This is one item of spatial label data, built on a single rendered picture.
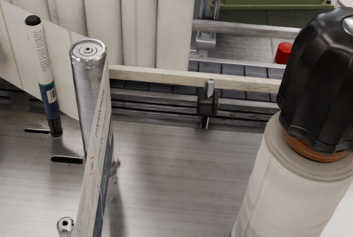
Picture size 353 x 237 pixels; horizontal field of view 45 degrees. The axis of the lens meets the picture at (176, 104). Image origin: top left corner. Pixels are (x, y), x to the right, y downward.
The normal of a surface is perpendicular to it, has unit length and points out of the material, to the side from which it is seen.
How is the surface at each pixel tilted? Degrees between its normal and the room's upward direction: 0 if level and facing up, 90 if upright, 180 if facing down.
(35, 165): 0
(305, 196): 90
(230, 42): 0
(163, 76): 90
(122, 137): 0
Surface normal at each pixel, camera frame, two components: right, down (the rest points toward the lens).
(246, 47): 0.06, -0.71
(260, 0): 0.10, 0.71
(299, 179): -0.49, 0.62
